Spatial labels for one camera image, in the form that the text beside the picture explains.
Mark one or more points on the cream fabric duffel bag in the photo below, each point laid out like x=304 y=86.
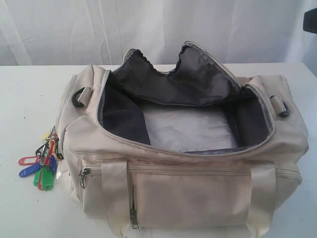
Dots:
x=113 y=171

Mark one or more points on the colourful key tag bunch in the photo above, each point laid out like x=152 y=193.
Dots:
x=43 y=165

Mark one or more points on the white backdrop curtain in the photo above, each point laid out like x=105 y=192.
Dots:
x=52 y=32

